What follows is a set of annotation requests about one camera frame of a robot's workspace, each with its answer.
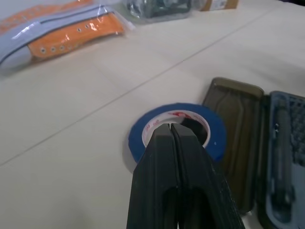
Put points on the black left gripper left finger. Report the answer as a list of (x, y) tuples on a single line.
[(152, 181)]

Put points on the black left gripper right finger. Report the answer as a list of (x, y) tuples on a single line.
[(202, 186)]

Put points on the black case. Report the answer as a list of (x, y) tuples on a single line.
[(236, 133)]

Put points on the blue tape roll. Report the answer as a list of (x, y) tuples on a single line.
[(214, 124)]

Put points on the orange grey canvas shoe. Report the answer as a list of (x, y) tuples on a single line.
[(78, 35), (28, 10)]

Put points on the clear plastic shoe bag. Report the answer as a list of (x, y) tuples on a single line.
[(119, 14)]

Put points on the clear bag with blue shoes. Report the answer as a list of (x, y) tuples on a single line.
[(162, 9)]

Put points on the brown cardboard box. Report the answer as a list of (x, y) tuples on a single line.
[(219, 4)]

